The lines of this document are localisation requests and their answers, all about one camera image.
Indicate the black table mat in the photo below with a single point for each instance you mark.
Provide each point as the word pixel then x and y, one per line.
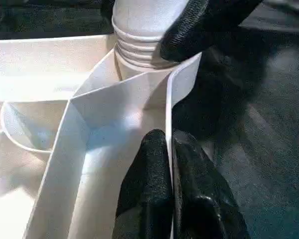
pixel 264 149

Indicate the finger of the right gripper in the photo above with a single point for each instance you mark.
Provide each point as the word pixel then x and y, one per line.
pixel 201 27

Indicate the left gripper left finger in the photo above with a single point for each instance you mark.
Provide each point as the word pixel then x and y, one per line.
pixel 149 179

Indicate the white plastic table top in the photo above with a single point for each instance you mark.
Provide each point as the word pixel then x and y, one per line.
pixel 52 149

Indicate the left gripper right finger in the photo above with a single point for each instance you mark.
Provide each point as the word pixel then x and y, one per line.
pixel 199 194

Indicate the white plastic table leg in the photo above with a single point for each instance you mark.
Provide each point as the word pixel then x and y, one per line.
pixel 139 25

